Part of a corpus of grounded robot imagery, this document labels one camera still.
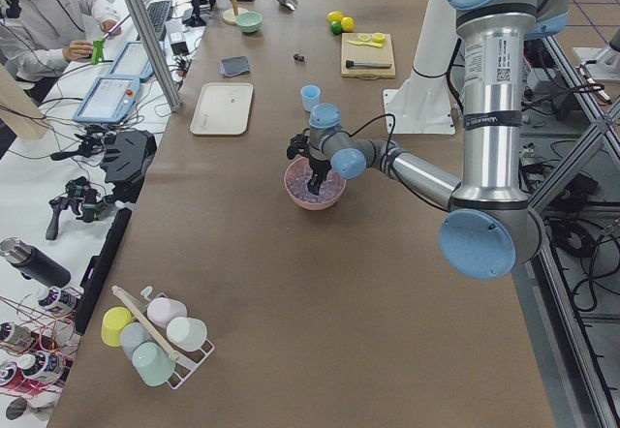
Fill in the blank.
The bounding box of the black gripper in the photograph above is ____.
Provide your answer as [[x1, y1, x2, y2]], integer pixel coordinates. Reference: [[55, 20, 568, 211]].
[[287, 128, 331, 196]]

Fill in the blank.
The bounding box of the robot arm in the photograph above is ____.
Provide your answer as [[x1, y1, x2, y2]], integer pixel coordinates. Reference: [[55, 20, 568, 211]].
[[287, 0, 569, 279]]

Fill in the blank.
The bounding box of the pink bowl of ice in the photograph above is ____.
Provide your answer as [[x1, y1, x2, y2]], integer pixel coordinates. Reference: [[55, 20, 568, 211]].
[[283, 158, 348, 212]]

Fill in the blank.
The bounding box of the light blue plastic cup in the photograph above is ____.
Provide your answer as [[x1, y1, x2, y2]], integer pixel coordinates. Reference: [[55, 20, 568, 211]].
[[300, 84, 322, 112]]

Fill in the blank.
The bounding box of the pale green plastic cup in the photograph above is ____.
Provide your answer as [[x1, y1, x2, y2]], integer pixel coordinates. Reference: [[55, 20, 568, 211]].
[[166, 317, 208, 352]]

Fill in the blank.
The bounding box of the pink plastic cup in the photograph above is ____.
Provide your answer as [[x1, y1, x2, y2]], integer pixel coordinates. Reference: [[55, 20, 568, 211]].
[[146, 297, 187, 328]]

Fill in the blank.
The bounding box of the grey plastic cup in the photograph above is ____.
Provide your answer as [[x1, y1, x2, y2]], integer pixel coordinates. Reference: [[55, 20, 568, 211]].
[[119, 321, 151, 360]]

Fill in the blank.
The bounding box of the yellow plastic cup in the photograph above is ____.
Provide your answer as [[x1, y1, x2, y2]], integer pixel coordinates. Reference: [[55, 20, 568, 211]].
[[101, 306, 133, 348]]

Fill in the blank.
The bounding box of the teal plastic cup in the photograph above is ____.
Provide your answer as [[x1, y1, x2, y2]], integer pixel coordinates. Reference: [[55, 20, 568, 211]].
[[132, 342, 175, 386]]

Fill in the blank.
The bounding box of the cream rabbit tray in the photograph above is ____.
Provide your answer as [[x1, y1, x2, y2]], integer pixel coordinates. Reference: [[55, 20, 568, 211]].
[[189, 82, 254, 136]]

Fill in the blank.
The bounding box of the wooden cutting board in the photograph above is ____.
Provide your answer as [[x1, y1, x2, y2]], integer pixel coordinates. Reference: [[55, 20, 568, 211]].
[[341, 33, 396, 79]]

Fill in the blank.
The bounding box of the grey folded cloth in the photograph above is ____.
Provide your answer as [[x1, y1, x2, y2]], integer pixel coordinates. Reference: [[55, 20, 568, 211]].
[[220, 56, 250, 77]]

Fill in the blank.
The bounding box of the yellow plastic knife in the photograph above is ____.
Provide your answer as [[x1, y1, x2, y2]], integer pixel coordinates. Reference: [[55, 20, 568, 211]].
[[346, 40, 384, 48]]

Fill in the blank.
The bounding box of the green lime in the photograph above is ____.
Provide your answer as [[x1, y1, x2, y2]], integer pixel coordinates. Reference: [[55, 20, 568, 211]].
[[330, 21, 343, 36]]

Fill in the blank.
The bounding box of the lemon half lower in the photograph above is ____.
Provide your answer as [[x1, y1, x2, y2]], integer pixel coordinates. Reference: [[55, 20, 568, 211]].
[[372, 33, 386, 44]]

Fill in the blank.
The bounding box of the yellow lemon near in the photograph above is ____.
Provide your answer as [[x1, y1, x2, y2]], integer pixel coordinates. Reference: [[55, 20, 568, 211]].
[[340, 16, 356, 32]]

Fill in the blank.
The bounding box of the yellow lemon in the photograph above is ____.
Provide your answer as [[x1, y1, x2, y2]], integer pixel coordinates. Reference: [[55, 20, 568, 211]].
[[340, 16, 356, 32], [325, 11, 344, 24]]

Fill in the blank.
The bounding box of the yellow lemon far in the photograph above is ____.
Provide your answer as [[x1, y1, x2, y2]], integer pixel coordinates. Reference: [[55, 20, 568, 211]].
[[325, 11, 344, 24]]

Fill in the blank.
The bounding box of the mint green bowl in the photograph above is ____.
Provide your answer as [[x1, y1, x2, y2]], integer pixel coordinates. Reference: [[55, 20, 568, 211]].
[[235, 11, 264, 34]]

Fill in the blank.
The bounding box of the teach pendant far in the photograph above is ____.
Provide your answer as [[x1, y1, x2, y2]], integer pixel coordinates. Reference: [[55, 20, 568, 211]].
[[108, 41, 154, 81]]

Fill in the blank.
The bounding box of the teach pendant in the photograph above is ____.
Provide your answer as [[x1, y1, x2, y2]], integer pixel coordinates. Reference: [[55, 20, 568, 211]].
[[108, 41, 154, 81], [73, 75, 141, 125]]

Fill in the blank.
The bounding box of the teach pendant near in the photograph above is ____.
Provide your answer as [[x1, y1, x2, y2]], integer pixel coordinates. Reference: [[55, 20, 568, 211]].
[[73, 75, 141, 125]]

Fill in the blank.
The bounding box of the black keyboard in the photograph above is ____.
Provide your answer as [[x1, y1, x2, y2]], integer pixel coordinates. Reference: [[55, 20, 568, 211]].
[[146, 0, 172, 41]]

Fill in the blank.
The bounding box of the black thermos bottle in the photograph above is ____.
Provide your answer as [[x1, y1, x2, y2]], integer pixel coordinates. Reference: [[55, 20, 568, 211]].
[[1, 237, 71, 288]]

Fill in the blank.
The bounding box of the seated person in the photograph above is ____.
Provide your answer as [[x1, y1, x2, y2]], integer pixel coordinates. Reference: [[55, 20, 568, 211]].
[[1, 0, 119, 82]]

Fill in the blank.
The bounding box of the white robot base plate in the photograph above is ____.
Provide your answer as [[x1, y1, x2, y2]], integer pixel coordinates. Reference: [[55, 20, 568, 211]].
[[383, 87, 455, 135]]

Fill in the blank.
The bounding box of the aluminium frame post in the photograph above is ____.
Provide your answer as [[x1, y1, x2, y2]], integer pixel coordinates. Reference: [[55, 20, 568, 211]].
[[125, 0, 182, 112]]

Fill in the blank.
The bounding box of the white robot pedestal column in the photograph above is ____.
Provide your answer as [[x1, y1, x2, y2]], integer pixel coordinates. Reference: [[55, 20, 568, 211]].
[[413, 0, 458, 79]]

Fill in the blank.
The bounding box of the white wire cup rack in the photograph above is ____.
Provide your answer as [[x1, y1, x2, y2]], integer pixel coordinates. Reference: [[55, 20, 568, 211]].
[[111, 286, 216, 390]]

